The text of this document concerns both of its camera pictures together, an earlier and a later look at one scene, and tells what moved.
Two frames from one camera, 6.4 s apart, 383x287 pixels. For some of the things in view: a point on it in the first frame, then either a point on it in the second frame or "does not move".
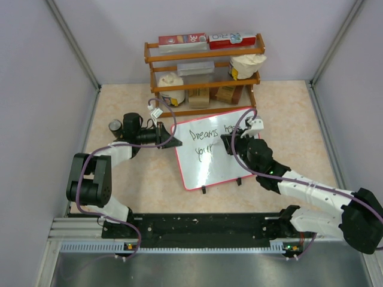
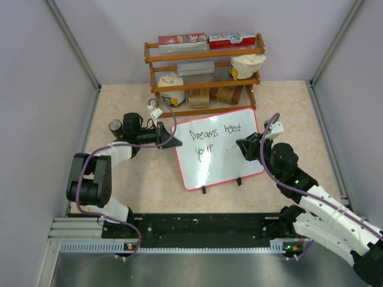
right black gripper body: [241, 144] → [254, 152]
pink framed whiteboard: [203, 157] does not move
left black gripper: [161, 134] does not move
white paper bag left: [172, 98] does not move
